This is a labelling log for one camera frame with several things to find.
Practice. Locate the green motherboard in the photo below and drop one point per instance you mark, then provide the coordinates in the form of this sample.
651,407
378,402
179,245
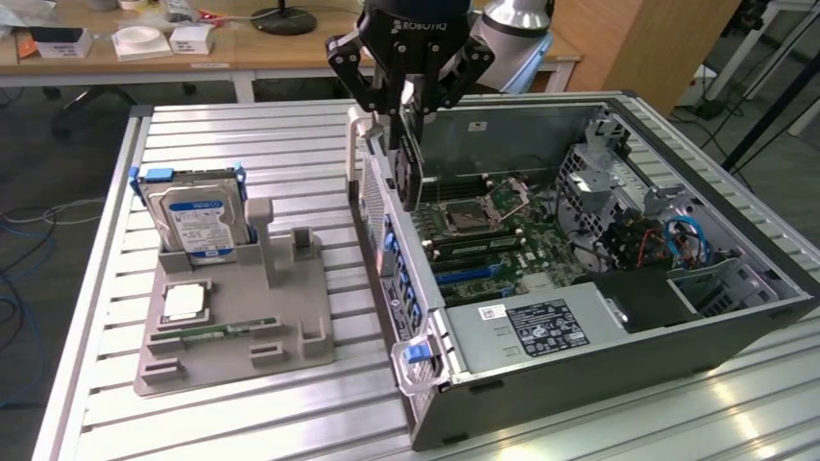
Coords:
544,249

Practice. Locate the black Nvidia graphics card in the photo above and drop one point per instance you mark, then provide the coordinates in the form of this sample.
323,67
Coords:
410,182

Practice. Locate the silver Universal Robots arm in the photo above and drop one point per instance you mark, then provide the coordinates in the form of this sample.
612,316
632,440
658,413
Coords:
512,29

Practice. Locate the black stand pole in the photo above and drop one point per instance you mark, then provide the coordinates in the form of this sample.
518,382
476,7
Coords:
768,122

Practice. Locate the black chair base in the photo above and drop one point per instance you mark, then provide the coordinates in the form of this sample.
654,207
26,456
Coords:
83,103

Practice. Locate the grey metal disk bay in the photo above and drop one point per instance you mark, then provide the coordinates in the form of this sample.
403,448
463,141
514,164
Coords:
596,192
718,288

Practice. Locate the silver CPU chip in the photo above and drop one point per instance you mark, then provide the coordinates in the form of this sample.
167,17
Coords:
183,302

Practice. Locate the open black PC case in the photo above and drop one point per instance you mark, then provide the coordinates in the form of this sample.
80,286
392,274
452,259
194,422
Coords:
576,384

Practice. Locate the small white box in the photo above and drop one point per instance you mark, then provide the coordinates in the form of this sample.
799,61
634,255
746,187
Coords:
191,41

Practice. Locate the white floor box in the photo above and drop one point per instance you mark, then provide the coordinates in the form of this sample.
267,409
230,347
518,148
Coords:
695,89

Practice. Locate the CPU socket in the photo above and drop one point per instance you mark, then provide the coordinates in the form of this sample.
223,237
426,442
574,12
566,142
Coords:
468,216

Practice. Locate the black lamp base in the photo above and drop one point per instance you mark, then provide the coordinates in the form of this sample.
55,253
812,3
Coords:
286,21

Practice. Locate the installed black RAM stick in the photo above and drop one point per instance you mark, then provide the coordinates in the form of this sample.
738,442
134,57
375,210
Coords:
478,245

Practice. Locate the black plastic shroud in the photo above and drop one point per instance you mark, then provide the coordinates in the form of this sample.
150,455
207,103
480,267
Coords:
640,298

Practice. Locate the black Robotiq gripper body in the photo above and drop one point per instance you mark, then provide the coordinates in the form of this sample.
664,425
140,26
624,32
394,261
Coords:
416,45

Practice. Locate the wooden desk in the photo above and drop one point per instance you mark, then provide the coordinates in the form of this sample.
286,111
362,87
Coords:
288,53

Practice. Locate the blue case latch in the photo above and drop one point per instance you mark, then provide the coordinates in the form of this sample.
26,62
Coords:
416,354

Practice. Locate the orange card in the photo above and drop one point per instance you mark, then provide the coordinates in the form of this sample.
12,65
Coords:
26,48

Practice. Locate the white box with black lid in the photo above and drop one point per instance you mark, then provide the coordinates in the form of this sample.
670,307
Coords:
60,45

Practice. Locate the metal socket cover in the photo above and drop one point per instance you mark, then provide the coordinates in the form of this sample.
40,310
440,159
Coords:
510,197

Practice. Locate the wooden cabinet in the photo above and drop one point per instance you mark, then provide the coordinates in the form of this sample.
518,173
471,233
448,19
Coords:
666,57

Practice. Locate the blue expansion slot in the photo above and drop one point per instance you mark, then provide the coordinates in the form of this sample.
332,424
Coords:
471,273

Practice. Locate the grey printed parts rack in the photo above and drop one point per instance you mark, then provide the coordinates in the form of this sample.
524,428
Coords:
224,355

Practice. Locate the grey power supply unit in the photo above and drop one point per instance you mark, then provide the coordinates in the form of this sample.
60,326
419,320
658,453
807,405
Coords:
487,346

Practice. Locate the hard disk in blue caddy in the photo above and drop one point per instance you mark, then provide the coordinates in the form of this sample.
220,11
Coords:
199,225

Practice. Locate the green RAM stick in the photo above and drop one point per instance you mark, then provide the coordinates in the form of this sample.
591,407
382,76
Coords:
211,331

